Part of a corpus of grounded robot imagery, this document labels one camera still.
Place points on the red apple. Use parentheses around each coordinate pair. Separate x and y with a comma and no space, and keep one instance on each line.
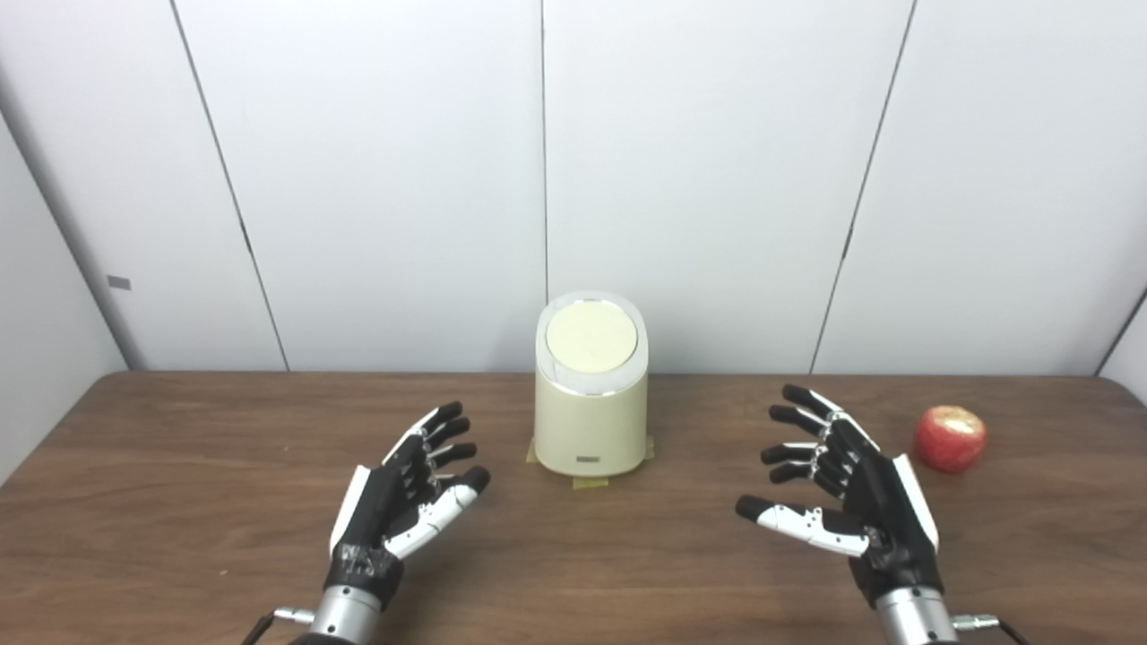
(948,439)

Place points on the gray wall sticker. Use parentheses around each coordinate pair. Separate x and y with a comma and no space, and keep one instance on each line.
(118,282)

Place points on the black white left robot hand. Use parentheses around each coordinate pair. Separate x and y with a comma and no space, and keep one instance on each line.
(372,515)

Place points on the cream round bin lid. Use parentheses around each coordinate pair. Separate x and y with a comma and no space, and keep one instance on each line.
(591,338)

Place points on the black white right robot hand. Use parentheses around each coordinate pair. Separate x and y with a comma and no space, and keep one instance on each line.
(883,515)

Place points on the cream-colored bin body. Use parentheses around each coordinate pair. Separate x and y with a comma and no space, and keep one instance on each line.
(590,425)

